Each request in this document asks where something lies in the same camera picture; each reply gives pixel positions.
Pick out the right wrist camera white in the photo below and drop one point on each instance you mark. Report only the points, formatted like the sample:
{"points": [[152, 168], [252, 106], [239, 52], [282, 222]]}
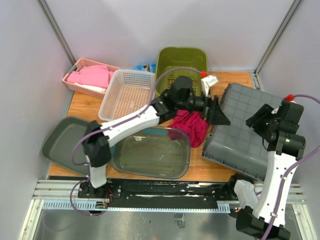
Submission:
{"points": [[284, 103]]}

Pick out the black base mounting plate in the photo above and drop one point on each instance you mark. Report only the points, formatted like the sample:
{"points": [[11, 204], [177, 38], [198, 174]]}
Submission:
{"points": [[159, 194]]}

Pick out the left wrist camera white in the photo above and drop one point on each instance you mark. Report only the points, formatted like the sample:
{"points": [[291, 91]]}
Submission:
{"points": [[207, 82]]}

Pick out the clear plastic container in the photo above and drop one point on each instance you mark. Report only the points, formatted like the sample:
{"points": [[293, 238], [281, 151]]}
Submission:
{"points": [[159, 152]]}

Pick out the white folded cloth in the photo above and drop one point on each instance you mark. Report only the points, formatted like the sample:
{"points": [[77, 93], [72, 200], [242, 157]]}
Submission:
{"points": [[92, 88]]}

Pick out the pink plastic basket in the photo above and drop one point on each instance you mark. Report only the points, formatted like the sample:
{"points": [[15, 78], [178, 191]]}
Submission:
{"points": [[82, 62]]}

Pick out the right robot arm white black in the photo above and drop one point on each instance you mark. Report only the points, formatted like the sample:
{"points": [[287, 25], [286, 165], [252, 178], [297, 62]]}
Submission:
{"points": [[263, 216]]}

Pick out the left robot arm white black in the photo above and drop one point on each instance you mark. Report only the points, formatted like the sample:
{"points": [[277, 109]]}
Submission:
{"points": [[100, 138]]}

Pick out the pink folded towel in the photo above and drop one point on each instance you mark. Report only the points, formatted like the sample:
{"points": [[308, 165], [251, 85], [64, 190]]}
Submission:
{"points": [[95, 75]]}

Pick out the white perforated basket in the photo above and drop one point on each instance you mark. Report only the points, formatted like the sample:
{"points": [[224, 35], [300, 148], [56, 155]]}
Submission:
{"points": [[128, 91]]}

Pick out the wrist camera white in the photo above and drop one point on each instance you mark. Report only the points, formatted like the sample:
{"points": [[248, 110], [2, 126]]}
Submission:
{"points": [[207, 82], [284, 103]]}

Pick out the dark grey tray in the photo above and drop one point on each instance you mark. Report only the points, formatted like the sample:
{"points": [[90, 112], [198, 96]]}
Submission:
{"points": [[58, 146]]}

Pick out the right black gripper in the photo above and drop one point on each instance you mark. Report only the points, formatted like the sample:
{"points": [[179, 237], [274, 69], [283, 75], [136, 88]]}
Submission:
{"points": [[254, 121]]}

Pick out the green plastic basin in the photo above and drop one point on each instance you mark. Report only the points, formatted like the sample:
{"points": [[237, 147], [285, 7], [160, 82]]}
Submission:
{"points": [[184, 58]]}

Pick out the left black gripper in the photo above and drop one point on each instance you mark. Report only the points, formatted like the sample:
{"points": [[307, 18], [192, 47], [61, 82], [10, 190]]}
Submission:
{"points": [[215, 115]]}

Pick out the large grey plastic bin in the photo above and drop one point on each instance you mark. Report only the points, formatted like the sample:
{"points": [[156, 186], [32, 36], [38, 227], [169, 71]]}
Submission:
{"points": [[237, 146]]}

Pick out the white cable duct rail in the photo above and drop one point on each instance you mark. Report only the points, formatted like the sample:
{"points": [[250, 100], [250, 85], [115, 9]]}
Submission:
{"points": [[95, 206]]}

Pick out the magenta crumpled cloth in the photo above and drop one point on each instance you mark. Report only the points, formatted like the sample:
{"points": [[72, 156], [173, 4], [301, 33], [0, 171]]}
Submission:
{"points": [[192, 124]]}

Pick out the blue packet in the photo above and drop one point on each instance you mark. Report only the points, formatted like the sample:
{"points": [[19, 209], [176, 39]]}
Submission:
{"points": [[146, 67]]}

